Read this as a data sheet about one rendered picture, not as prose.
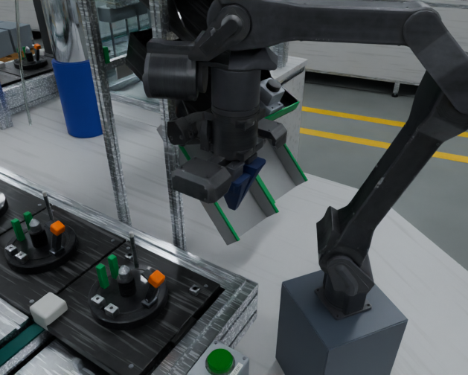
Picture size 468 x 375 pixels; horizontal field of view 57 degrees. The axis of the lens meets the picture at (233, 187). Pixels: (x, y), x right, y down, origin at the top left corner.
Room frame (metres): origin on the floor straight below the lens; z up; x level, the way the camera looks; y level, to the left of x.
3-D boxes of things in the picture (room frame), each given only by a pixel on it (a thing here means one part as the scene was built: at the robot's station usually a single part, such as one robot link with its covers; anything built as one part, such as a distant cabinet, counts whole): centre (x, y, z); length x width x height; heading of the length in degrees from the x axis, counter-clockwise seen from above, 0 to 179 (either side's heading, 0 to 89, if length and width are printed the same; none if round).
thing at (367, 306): (0.46, -0.17, 1.09); 0.07 x 0.07 x 0.06; 22
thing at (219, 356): (0.42, 0.02, 0.96); 0.04 x 0.04 x 0.02
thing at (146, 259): (0.55, 0.19, 1.01); 0.24 x 0.24 x 0.13; 57
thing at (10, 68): (1.92, 0.91, 1.01); 0.24 x 0.24 x 0.13; 57
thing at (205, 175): (0.48, 0.00, 1.33); 0.19 x 0.06 x 0.08; 147
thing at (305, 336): (0.46, -0.17, 0.96); 0.14 x 0.14 x 0.20; 22
